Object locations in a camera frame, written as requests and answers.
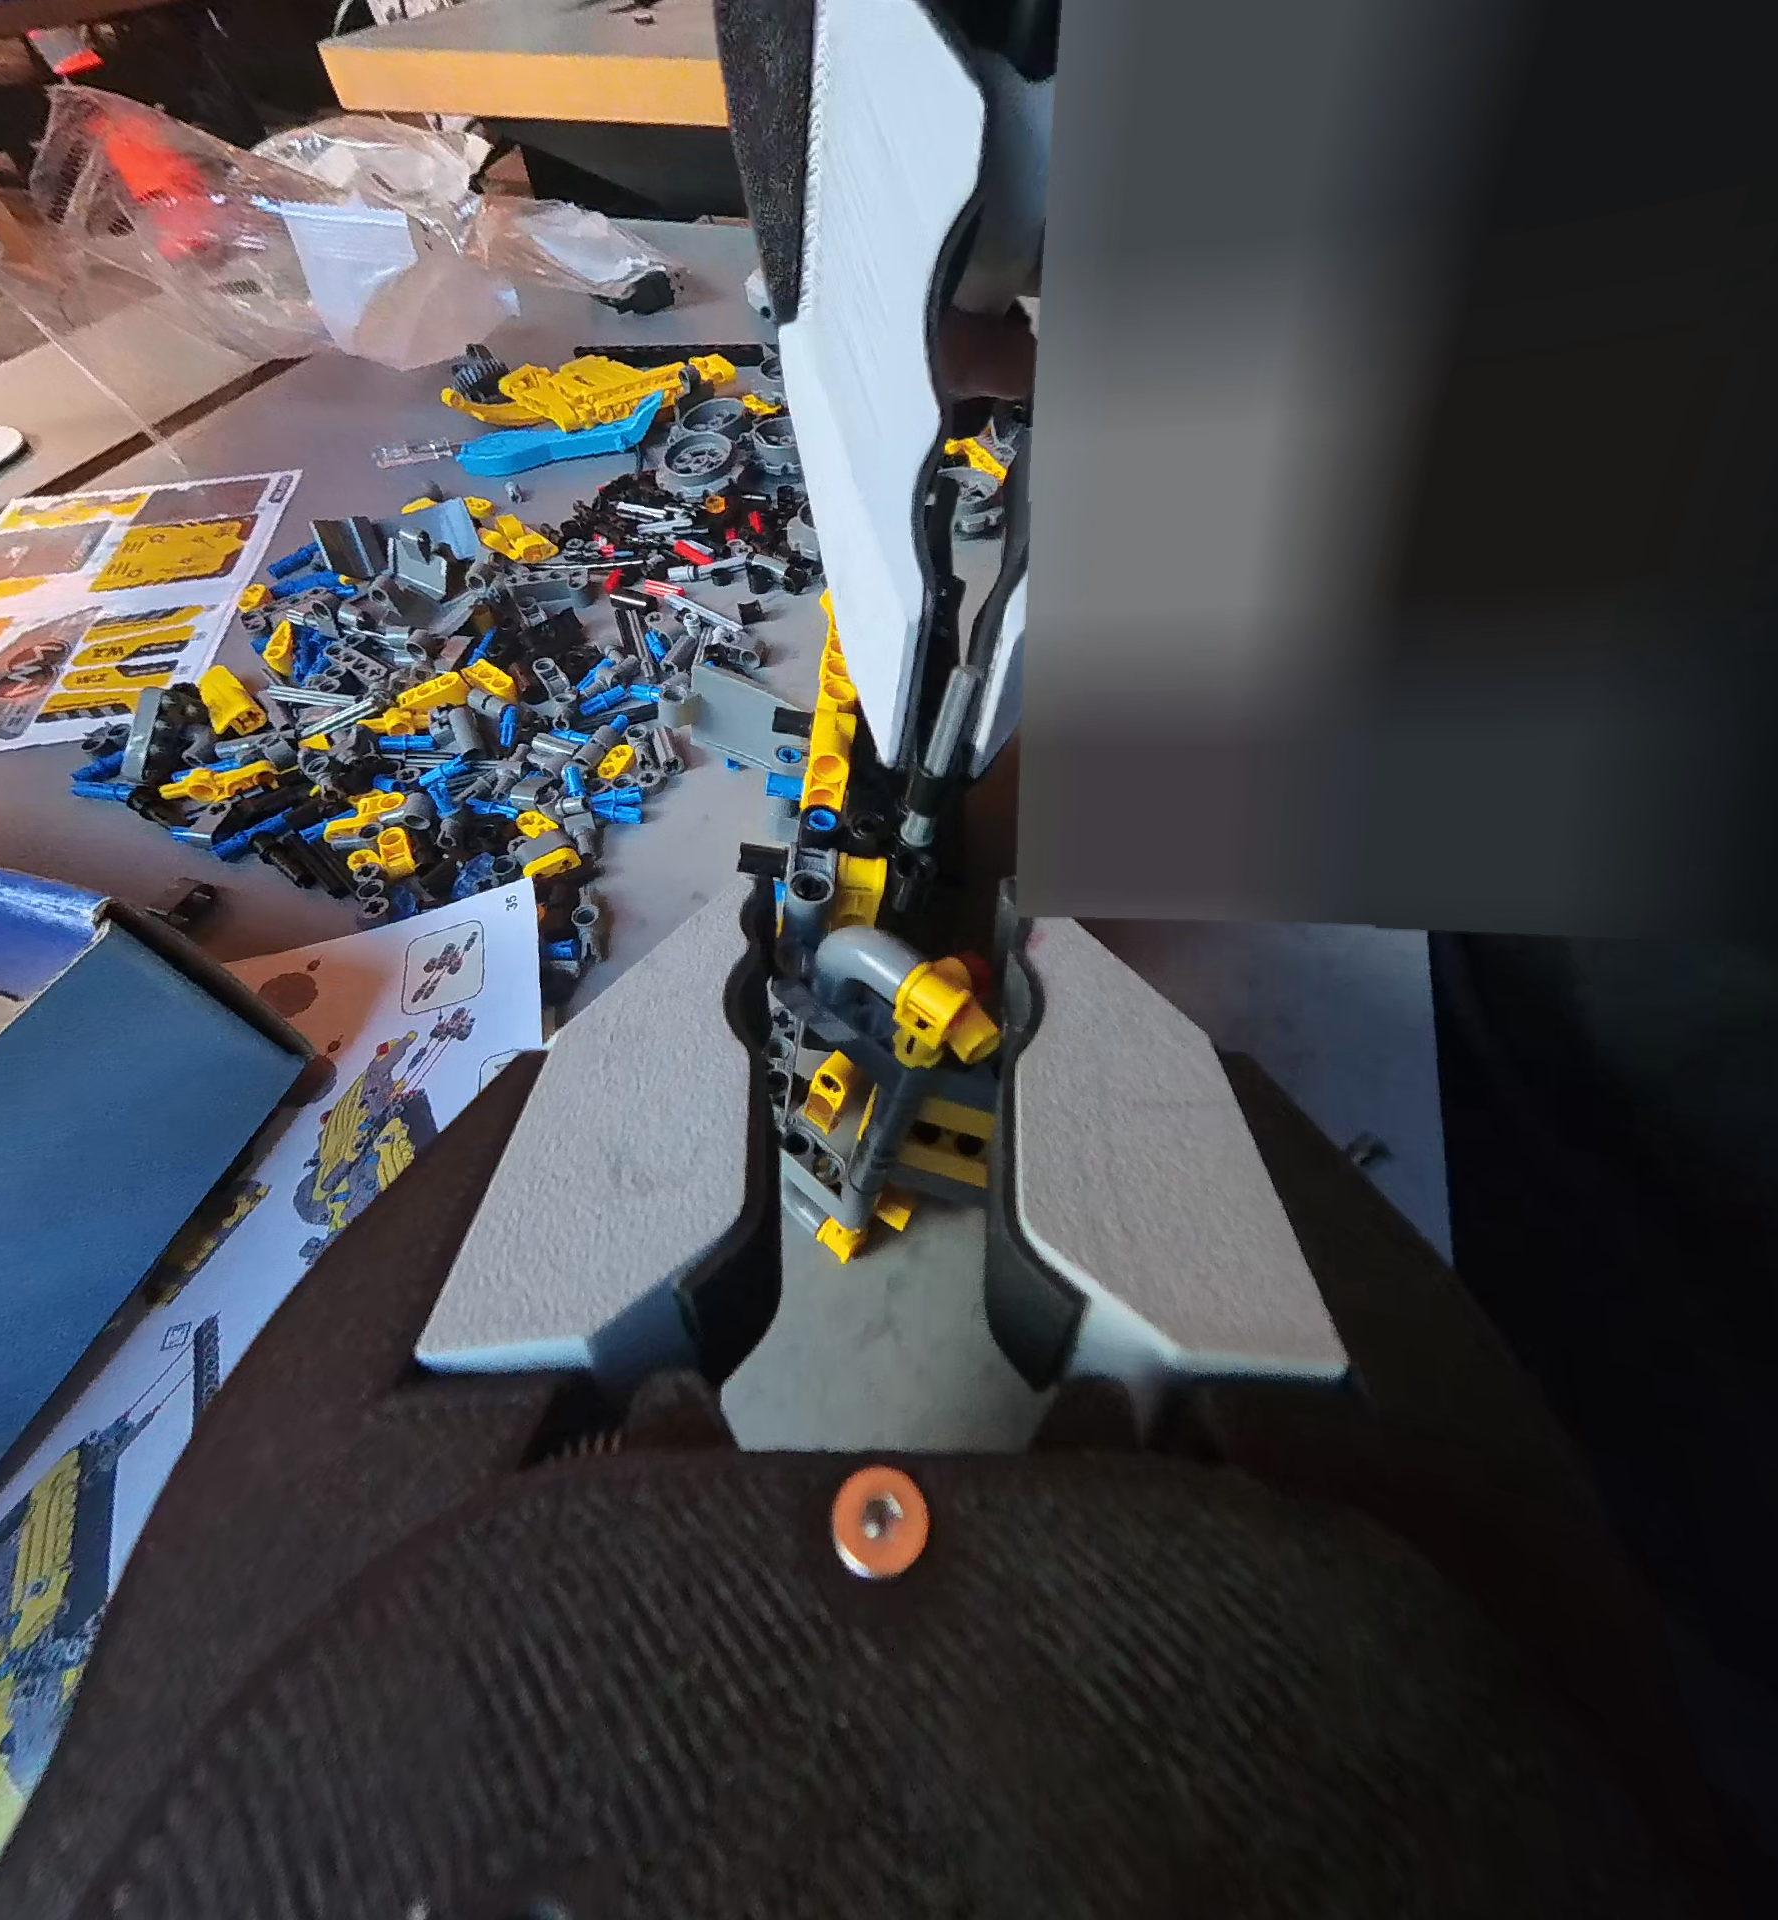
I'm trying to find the person's dark clothing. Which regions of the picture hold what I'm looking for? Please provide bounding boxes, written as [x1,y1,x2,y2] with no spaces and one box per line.
[1429,931,1778,1920]

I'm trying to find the crumpled clear plastic bags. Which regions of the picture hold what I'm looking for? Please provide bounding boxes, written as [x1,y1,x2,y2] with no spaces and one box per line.
[33,82,679,368]

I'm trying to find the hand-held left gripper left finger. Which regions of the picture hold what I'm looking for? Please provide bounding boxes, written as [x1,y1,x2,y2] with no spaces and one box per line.
[411,876,788,1383]

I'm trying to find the wood-edged table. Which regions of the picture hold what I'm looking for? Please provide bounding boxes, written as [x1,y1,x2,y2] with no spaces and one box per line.
[319,0,730,127]

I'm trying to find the yellow sticker sheet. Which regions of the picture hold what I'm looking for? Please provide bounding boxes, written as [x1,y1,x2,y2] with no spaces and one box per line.
[0,474,303,760]

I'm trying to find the grey curved panel brick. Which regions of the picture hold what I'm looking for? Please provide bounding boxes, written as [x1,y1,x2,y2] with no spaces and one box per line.
[695,662,808,774]

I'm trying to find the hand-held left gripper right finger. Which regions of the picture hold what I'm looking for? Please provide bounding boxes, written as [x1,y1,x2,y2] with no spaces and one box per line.
[984,899,1356,1423]

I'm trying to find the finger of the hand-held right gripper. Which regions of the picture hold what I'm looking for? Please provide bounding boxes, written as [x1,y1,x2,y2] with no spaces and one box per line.
[958,442,1035,767]
[770,0,988,767]

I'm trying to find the yellow black brick model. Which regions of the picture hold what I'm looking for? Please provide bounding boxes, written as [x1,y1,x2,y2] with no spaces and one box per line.
[738,585,1032,1268]

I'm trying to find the grey desk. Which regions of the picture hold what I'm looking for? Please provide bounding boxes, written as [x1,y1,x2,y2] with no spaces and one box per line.
[0,219,1452,1451]

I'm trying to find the yellow brick subassembly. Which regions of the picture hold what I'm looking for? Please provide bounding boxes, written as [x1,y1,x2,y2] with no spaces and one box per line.
[441,351,730,437]

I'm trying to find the pile of small building bricks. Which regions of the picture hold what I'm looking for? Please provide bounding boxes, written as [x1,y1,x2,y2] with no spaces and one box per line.
[69,474,833,963]

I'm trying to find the grey metal axle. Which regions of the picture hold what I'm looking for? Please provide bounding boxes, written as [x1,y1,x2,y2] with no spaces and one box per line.
[895,668,970,852]

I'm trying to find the instruction booklet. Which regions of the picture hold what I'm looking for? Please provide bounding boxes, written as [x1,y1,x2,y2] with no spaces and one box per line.
[0,876,547,1875]

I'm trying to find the blue cardboard kit box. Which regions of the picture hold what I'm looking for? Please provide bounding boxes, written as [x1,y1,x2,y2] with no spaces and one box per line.
[0,852,319,1555]

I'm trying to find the person's right hand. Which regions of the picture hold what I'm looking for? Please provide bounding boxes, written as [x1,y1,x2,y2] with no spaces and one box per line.
[937,306,1038,408]

